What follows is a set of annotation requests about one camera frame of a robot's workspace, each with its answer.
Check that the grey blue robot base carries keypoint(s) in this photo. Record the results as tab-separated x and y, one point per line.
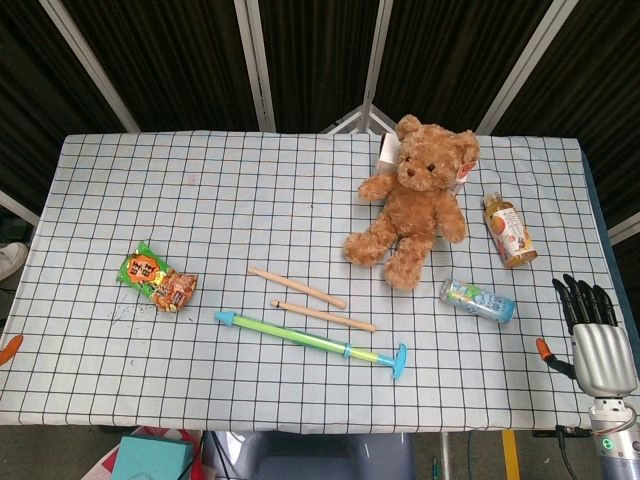
325	457

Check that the brown plush teddy bear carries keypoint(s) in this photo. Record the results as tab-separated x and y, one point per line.
417	210

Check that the green orange snack bag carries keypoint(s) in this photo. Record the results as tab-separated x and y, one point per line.
160	280

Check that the orange tea bottle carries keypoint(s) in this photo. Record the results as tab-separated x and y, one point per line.
510	232

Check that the white partition foot brace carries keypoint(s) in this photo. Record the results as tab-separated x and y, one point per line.
357	120

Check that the red white ear tag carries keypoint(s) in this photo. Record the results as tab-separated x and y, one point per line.
466	169

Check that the light blue drink can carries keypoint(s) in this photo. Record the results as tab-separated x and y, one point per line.
477	301

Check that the teal box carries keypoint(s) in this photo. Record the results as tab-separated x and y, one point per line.
150	457

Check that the blue checked tablecloth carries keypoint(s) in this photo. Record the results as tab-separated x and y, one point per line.
250	200

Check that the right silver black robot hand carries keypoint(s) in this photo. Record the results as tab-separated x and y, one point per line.
602	355

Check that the green blue water squirter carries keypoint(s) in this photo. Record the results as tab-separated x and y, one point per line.
300	339

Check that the white partition frame post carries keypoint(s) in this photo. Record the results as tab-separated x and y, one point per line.
525	65
90	67
376	60
256	65

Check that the left robot hand orange tip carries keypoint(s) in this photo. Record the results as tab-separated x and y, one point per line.
10	349

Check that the wooden stick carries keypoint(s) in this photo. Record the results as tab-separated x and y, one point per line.
300	288
325	316

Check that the white shoe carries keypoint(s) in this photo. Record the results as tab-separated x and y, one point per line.
11	260

